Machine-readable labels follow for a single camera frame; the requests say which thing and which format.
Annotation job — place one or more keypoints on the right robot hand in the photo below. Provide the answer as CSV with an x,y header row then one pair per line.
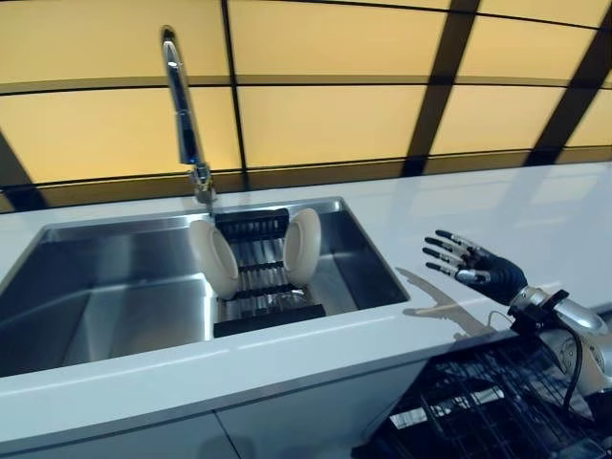
x,y
497,275

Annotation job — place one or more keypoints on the cream ceramic plate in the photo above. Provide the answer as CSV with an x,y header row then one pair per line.
x,y
301,248
220,263

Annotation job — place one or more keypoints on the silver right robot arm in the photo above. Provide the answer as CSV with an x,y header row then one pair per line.
x,y
581,325

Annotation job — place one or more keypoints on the dark lower dishwasher rack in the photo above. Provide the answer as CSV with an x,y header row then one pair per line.
x,y
487,382

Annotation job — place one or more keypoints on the black dish drying rack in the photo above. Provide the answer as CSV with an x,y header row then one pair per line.
x,y
260,301

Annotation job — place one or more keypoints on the chrome kitchen faucet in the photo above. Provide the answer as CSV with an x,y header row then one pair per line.
x,y
181,115

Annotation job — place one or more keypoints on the stainless steel sink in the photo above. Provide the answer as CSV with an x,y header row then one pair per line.
x,y
119,296

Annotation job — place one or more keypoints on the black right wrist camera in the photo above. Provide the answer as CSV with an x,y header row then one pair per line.
x,y
535,313

